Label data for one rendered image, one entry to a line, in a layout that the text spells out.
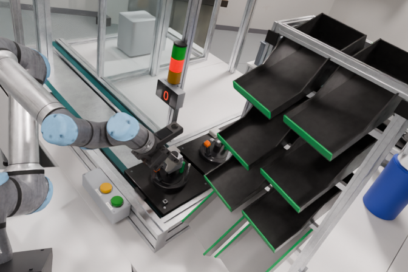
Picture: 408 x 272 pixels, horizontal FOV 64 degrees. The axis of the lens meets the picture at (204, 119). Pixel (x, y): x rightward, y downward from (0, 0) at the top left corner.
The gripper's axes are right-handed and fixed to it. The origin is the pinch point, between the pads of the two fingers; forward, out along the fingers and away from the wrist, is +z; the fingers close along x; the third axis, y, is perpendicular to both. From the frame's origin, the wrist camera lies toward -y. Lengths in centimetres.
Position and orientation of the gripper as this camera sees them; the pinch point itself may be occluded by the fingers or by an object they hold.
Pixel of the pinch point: (174, 156)
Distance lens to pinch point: 119.5
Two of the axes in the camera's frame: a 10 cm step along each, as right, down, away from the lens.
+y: -6.6, 7.4, -1.0
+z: 3.2, 4.0, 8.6
